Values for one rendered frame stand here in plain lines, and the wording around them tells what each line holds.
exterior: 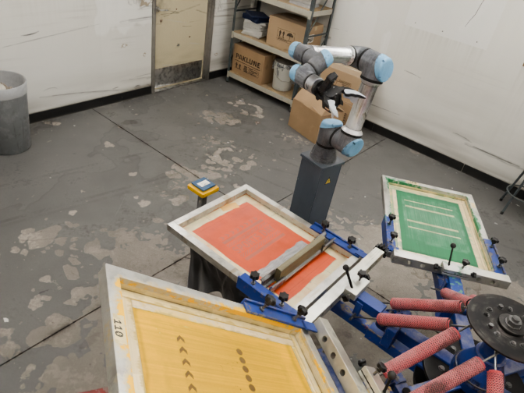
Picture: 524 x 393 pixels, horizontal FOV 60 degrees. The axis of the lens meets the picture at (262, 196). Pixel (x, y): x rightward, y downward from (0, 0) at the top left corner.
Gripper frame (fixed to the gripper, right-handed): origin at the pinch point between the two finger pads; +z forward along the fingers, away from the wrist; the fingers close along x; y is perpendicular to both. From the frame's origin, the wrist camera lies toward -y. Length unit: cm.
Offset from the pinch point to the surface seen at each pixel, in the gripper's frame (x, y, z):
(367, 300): 31, 62, 44
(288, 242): 33, 75, -8
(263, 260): 51, 67, -4
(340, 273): 27, 71, 24
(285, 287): 53, 64, 15
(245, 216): 40, 74, -35
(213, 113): -77, 252, -303
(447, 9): -308, 162, -159
